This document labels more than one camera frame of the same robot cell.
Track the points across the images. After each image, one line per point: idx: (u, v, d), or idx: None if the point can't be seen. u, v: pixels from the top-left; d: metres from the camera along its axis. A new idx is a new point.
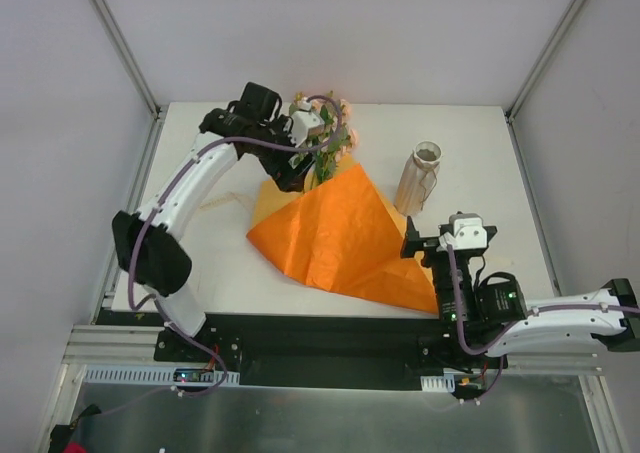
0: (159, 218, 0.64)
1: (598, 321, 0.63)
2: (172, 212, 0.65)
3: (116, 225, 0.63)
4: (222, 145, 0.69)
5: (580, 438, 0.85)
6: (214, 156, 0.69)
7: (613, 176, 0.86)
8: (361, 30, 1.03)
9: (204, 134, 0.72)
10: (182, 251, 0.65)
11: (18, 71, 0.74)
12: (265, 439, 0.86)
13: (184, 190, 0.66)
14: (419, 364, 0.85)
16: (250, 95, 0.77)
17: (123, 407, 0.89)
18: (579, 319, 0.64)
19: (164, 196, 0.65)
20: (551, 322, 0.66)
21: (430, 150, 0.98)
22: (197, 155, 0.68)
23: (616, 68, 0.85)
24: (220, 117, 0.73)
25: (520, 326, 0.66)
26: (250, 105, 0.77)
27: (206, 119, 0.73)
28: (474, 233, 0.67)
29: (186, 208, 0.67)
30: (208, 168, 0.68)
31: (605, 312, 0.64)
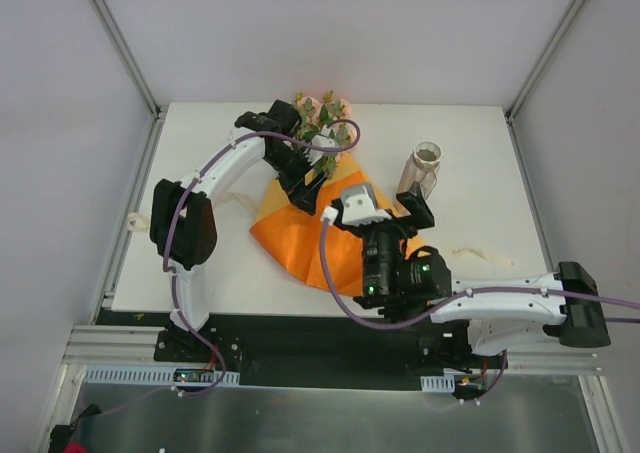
0: (199, 188, 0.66)
1: (536, 306, 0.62)
2: (211, 185, 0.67)
3: (158, 189, 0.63)
4: (256, 138, 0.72)
5: (580, 438, 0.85)
6: (249, 146, 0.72)
7: (613, 175, 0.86)
8: (361, 30, 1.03)
9: (238, 128, 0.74)
10: (213, 231, 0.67)
11: (18, 70, 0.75)
12: (266, 439, 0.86)
13: (221, 168, 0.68)
14: (419, 364, 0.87)
16: (278, 109, 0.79)
17: (123, 407, 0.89)
18: (516, 303, 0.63)
19: (204, 169, 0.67)
20: (487, 305, 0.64)
21: (430, 150, 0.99)
22: (234, 141, 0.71)
23: (615, 67, 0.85)
24: (254, 116, 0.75)
25: (453, 307, 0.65)
26: (278, 117, 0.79)
27: (243, 115, 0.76)
28: (358, 203, 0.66)
29: (220, 186, 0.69)
30: (242, 155, 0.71)
31: (545, 297, 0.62)
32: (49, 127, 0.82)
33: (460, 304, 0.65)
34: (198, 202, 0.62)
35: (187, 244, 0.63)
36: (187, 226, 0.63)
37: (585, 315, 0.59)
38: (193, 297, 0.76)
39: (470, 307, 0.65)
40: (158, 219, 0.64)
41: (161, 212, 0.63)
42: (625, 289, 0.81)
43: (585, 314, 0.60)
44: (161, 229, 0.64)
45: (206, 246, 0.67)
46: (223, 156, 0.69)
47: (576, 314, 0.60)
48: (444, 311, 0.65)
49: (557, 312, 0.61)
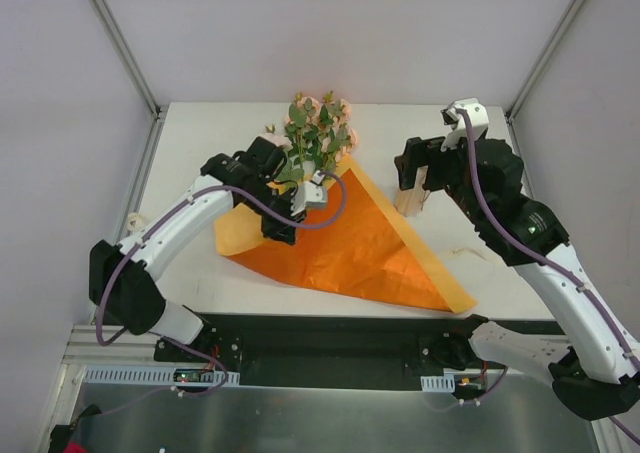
0: (140, 255, 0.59)
1: (609, 354, 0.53)
2: (154, 252, 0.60)
3: (95, 253, 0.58)
4: (221, 190, 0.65)
5: (580, 438, 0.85)
6: (210, 199, 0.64)
7: (612, 176, 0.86)
8: (361, 29, 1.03)
9: (203, 177, 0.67)
10: (157, 296, 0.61)
11: (16, 68, 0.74)
12: (266, 440, 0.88)
13: (170, 230, 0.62)
14: (419, 364, 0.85)
16: (256, 148, 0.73)
17: (124, 407, 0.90)
18: (599, 335, 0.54)
19: (149, 233, 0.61)
20: (582, 311, 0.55)
21: None
22: (192, 195, 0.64)
23: (615, 68, 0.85)
24: (223, 163, 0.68)
25: (555, 280, 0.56)
26: (256, 157, 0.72)
27: (208, 162, 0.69)
28: (475, 109, 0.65)
29: (171, 250, 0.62)
30: (201, 211, 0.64)
31: (622, 356, 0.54)
32: (47, 124, 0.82)
33: (563, 285, 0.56)
34: (133, 275, 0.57)
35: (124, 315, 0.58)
36: (122, 298, 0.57)
37: (632, 397, 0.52)
38: (174, 325, 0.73)
39: (567, 295, 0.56)
40: (96, 285, 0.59)
41: (97, 279, 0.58)
42: (626, 288, 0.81)
43: (633, 399, 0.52)
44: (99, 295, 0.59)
45: (151, 314, 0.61)
46: (176, 213, 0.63)
47: (629, 391, 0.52)
48: (546, 272, 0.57)
49: (614, 374, 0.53)
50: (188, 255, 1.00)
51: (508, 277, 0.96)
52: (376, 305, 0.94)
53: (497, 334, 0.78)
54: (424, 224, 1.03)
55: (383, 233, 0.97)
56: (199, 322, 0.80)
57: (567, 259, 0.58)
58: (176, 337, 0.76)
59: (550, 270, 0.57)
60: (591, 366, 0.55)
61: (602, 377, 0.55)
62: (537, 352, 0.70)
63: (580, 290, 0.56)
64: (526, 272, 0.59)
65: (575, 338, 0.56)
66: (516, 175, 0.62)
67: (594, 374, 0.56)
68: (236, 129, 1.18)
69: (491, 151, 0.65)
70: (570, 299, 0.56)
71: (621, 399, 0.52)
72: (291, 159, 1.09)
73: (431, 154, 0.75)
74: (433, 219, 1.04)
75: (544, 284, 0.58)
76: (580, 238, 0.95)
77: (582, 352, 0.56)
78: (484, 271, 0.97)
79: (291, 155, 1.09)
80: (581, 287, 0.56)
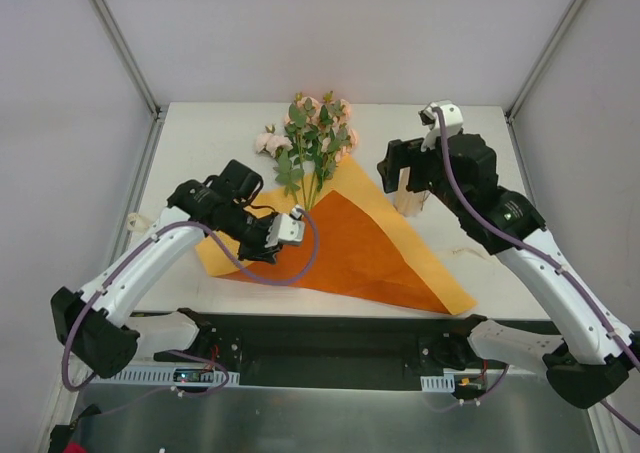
0: (101, 303, 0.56)
1: (592, 334, 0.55)
2: (117, 298, 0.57)
3: (54, 303, 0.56)
4: (186, 226, 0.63)
5: (580, 438, 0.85)
6: (176, 236, 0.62)
7: (612, 175, 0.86)
8: (361, 29, 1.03)
9: (171, 208, 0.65)
10: (125, 341, 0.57)
11: (17, 68, 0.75)
12: (266, 440, 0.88)
13: (133, 271, 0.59)
14: (419, 365, 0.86)
16: (229, 172, 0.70)
17: (124, 407, 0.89)
18: (581, 316, 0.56)
19: (111, 277, 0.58)
20: (563, 293, 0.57)
21: None
22: (157, 233, 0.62)
23: (615, 67, 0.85)
24: (192, 192, 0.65)
25: (534, 263, 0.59)
26: (229, 182, 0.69)
27: (177, 190, 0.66)
28: (449, 110, 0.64)
29: (136, 292, 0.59)
30: (166, 248, 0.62)
31: (605, 336, 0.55)
32: (47, 124, 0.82)
33: (542, 268, 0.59)
34: (94, 325, 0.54)
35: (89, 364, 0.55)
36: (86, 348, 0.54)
37: (617, 375, 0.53)
38: (167, 342, 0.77)
39: (547, 278, 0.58)
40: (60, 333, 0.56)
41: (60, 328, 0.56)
42: (626, 288, 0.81)
43: (617, 378, 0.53)
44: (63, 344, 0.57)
45: (119, 359, 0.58)
46: (139, 254, 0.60)
47: (613, 371, 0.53)
48: (525, 256, 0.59)
49: (598, 354, 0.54)
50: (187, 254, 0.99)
51: (508, 277, 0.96)
52: (376, 306, 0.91)
53: (495, 331, 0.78)
54: (424, 223, 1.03)
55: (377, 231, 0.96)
56: (194, 324, 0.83)
57: (545, 244, 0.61)
58: (170, 345, 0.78)
59: (528, 254, 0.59)
60: (577, 349, 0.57)
61: (588, 359, 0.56)
62: (531, 345, 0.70)
63: (559, 273, 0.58)
64: (507, 258, 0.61)
65: (559, 321, 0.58)
66: (489, 166, 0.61)
67: (581, 357, 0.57)
68: (236, 130, 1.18)
69: (464, 144, 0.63)
70: (550, 281, 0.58)
71: (607, 380, 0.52)
72: (292, 159, 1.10)
73: (412, 154, 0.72)
74: (434, 218, 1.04)
75: (525, 268, 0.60)
76: (580, 238, 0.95)
77: (567, 335, 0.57)
78: (485, 271, 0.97)
79: (291, 155, 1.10)
80: (560, 269, 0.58)
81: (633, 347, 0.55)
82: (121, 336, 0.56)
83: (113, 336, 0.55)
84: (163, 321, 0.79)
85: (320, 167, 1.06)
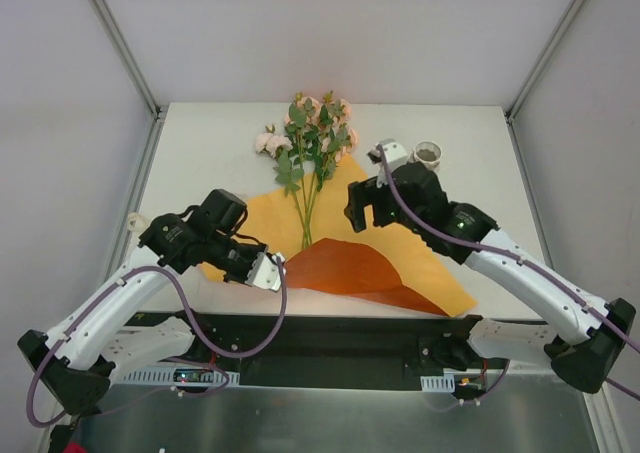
0: (64, 351, 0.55)
1: (568, 313, 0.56)
2: (79, 346, 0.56)
3: (21, 345, 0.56)
4: (153, 272, 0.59)
5: (580, 438, 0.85)
6: (143, 281, 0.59)
7: (612, 176, 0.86)
8: (361, 29, 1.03)
9: (140, 247, 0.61)
10: (93, 383, 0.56)
11: (16, 67, 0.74)
12: (266, 440, 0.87)
13: (98, 318, 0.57)
14: (419, 364, 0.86)
16: (210, 205, 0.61)
17: (124, 407, 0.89)
18: (553, 298, 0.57)
19: (75, 324, 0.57)
20: (531, 281, 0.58)
21: (429, 150, 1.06)
22: (123, 277, 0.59)
23: (615, 67, 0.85)
24: (163, 230, 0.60)
25: (496, 262, 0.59)
26: (209, 215, 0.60)
27: (148, 228, 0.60)
28: (394, 146, 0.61)
29: (100, 339, 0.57)
30: (133, 293, 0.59)
31: (582, 312, 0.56)
32: (46, 124, 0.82)
33: (504, 263, 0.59)
34: (55, 373, 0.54)
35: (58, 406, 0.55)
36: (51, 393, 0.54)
37: (603, 346, 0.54)
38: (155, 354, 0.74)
39: (512, 271, 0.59)
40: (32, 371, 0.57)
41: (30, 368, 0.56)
42: (626, 289, 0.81)
43: (604, 349, 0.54)
44: None
45: (90, 398, 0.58)
46: (105, 300, 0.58)
47: (599, 342, 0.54)
48: (486, 256, 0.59)
49: (581, 330, 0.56)
50: None
51: None
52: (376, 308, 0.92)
53: (493, 329, 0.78)
54: None
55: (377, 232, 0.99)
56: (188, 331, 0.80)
57: (503, 240, 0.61)
58: (167, 353, 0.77)
59: (488, 253, 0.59)
60: (559, 327, 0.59)
61: (572, 335, 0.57)
62: (532, 338, 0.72)
63: (521, 263, 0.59)
64: (470, 261, 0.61)
65: (536, 305, 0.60)
66: (434, 185, 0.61)
67: (565, 334, 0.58)
68: (237, 130, 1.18)
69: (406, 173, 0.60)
70: (515, 274, 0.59)
71: (595, 354, 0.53)
72: (292, 159, 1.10)
73: (371, 192, 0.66)
74: None
75: (488, 267, 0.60)
76: (581, 238, 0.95)
77: (547, 316, 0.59)
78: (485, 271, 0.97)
79: (291, 155, 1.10)
80: (521, 259, 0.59)
81: (611, 316, 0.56)
82: (84, 383, 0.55)
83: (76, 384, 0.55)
84: (150, 332, 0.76)
85: (320, 167, 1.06)
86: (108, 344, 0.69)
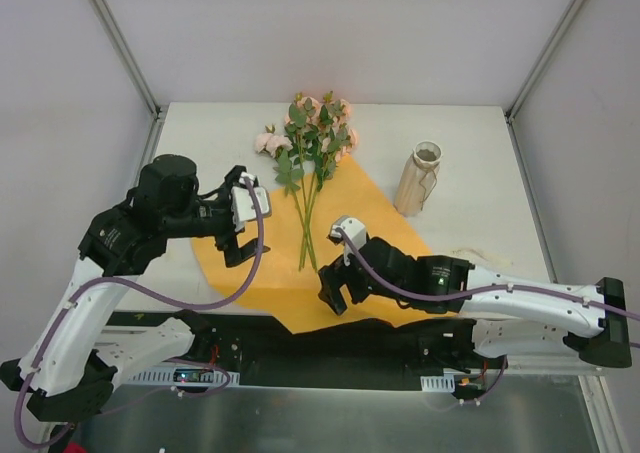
0: (38, 382, 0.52)
1: (575, 315, 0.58)
2: (50, 377, 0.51)
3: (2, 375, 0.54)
4: (101, 285, 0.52)
5: (579, 437, 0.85)
6: (94, 297, 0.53)
7: (612, 177, 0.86)
8: (361, 28, 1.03)
9: (82, 261, 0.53)
10: (90, 390, 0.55)
11: (17, 67, 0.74)
12: (266, 440, 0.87)
13: (59, 346, 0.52)
14: (419, 364, 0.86)
16: (144, 185, 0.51)
17: (123, 408, 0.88)
18: (555, 308, 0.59)
19: (40, 354, 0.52)
20: (527, 304, 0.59)
21: (430, 150, 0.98)
22: (71, 299, 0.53)
23: (615, 68, 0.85)
24: (101, 235, 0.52)
25: (490, 300, 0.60)
26: (149, 199, 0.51)
27: (84, 236, 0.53)
28: (349, 221, 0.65)
29: (72, 362, 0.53)
30: (89, 311, 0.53)
31: (584, 307, 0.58)
32: (46, 123, 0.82)
33: (498, 298, 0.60)
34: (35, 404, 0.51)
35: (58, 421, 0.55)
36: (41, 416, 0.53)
37: (617, 333, 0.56)
38: (154, 357, 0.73)
39: (507, 301, 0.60)
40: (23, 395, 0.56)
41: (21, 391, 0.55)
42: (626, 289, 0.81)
43: (622, 334, 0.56)
44: None
45: (91, 403, 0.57)
46: (59, 326, 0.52)
47: (614, 329, 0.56)
48: (478, 300, 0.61)
49: (593, 326, 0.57)
50: (184, 253, 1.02)
51: None
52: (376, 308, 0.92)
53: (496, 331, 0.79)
54: (423, 222, 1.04)
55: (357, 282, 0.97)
56: (189, 331, 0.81)
57: (482, 275, 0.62)
58: (170, 353, 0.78)
59: (478, 295, 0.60)
60: (573, 330, 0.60)
61: (588, 333, 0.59)
62: (545, 333, 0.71)
63: (511, 289, 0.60)
64: (467, 306, 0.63)
65: (543, 318, 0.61)
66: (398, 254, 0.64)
67: (583, 333, 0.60)
68: (237, 129, 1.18)
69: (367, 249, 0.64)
70: (511, 304, 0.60)
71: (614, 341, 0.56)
72: (292, 159, 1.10)
73: (341, 272, 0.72)
74: (433, 219, 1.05)
75: (485, 306, 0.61)
76: (581, 239, 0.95)
77: (558, 324, 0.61)
78: None
79: (291, 155, 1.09)
80: (510, 286, 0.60)
81: (609, 300, 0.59)
82: (71, 401, 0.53)
83: (61, 406, 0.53)
84: (151, 334, 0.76)
85: (320, 167, 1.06)
86: (108, 349, 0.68)
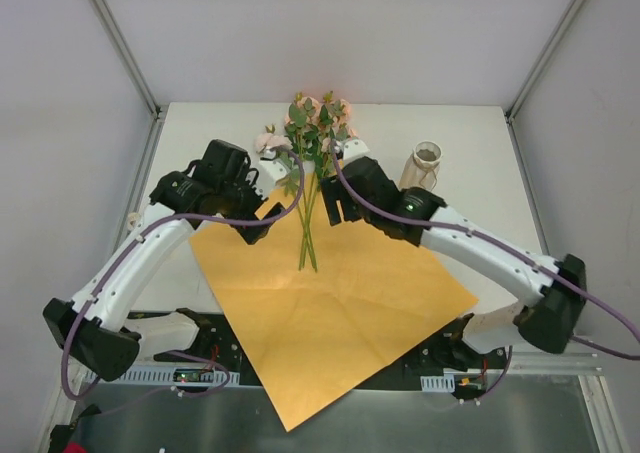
0: (94, 311, 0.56)
1: (520, 275, 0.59)
2: (108, 304, 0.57)
3: (48, 314, 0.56)
4: (171, 223, 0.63)
5: (579, 438, 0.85)
6: (162, 235, 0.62)
7: (613, 175, 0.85)
8: (361, 28, 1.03)
9: (154, 206, 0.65)
10: (129, 344, 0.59)
11: (16, 68, 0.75)
12: (265, 440, 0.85)
13: (123, 275, 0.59)
14: (419, 364, 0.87)
16: (210, 156, 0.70)
17: (122, 408, 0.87)
18: (505, 262, 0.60)
19: (100, 285, 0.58)
20: (481, 251, 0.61)
21: (430, 150, 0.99)
22: (142, 234, 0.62)
23: (615, 67, 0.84)
24: (171, 187, 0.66)
25: (447, 236, 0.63)
26: (213, 166, 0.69)
27: (157, 187, 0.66)
28: (355, 143, 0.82)
29: (127, 296, 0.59)
30: (154, 247, 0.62)
31: (533, 271, 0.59)
32: (46, 124, 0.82)
33: (455, 237, 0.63)
34: (88, 336, 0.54)
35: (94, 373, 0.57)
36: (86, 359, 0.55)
37: (556, 303, 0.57)
38: (161, 344, 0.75)
39: (463, 242, 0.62)
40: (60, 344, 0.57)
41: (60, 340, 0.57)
42: (626, 289, 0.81)
43: (559, 306, 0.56)
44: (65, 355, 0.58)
45: (124, 361, 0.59)
46: (126, 257, 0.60)
47: (552, 299, 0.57)
48: (436, 233, 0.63)
49: (533, 289, 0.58)
50: (185, 255, 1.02)
51: None
52: (377, 314, 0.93)
53: (479, 320, 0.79)
54: None
55: (362, 301, 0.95)
56: (193, 324, 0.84)
57: (453, 215, 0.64)
58: (174, 345, 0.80)
59: (439, 229, 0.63)
60: (518, 292, 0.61)
61: (530, 298, 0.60)
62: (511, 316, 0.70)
63: (470, 235, 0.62)
64: (424, 239, 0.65)
65: (492, 273, 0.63)
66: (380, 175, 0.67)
67: (524, 297, 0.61)
68: (237, 129, 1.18)
69: (350, 165, 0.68)
70: (466, 246, 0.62)
71: (546, 309, 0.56)
72: None
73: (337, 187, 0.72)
74: None
75: (441, 242, 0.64)
76: (581, 238, 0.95)
77: (504, 283, 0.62)
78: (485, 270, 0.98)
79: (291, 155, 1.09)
80: (470, 232, 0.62)
81: (561, 273, 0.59)
82: (114, 349, 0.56)
83: (107, 349, 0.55)
84: (160, 321, 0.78)
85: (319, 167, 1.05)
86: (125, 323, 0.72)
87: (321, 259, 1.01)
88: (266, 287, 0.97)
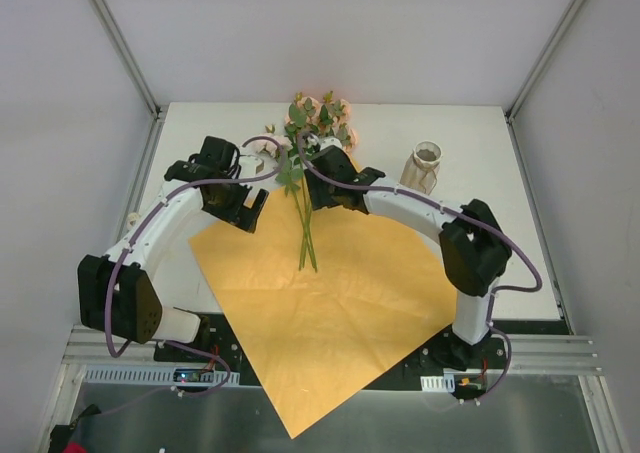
0: (131, 258, 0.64)
1: (429, 217, 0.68)
2: (144, 252, 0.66)
3: (84, 266, 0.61)
4: (189, 189, 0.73)
5: (579, 438, 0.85)
6: (182, 199, 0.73)
7: (612, 177, 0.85)
8: (361, 28, 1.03)
9: (170, 181, 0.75)
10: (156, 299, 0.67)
11: (16, 69, 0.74)
12: (265, 440, 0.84)
13: (153, 231, 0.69)
14: (419, 364, 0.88)
16: (208, 148, 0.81)
17: (123, 407, 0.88)
18: (419, 209, 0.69)
19: (134, 238, 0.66)
20: (402, 204, 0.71)
21: (430, 150, 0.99)
22: (166, 198, 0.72)
23: (615, 67, 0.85)
24: (184, 167, 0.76)
25: (378, 196, 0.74)
26: (211, 156, 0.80)
27: (171, 169, 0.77)
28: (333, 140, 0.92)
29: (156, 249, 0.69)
30: (177, 210, 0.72)
31: (440, 214, 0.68)
32: (45, 124, 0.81)
33: (385, 196, 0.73)
34: (129, 276, 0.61)
35: (128, 322, 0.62)
36: (122, 306, 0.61)
37: (453, 233, 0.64)
38: (170, 331, 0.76)
39: (390, 199, 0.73)
40: (89, 302, 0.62)
41: (92, 295, 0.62)
42: (626, 289, 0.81)
43: (457, 236, 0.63)
44: (94, 311, 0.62)
45: (150, 321, 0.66)
46: (154, 217, 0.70)
47: (449, 229, 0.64)
48: (371, 195, 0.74)
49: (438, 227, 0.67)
50: (185, 255, 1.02)
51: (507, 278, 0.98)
52: (376, 314, 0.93)
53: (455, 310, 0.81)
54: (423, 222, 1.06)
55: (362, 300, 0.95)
56: (197, 316, 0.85)
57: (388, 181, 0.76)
58: (176, 339, 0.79)
59: (372, 191, 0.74)
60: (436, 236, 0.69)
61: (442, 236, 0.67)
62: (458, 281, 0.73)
63: (396, 192, 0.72)
64: (369, 204, 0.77)
65: (417, 224, 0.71)
66: (339, 155, 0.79)
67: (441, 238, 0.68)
68: (237, 129, 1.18)
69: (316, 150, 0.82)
70: (392, 202, 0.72)
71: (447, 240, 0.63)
72: (292, 159, 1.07)
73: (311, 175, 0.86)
74: None
75: (377, 202, 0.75)
76: (581, 238, 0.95)
77: (427, 230, 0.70)
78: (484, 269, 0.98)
79: (291, 155, 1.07)
80: (396, 189, 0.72)
81: (465, 213, 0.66)
82: (149, 296, 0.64)
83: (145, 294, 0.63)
84: None
85: None
86: None
87: (321, 259, 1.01)
88: (266, 286, 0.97)
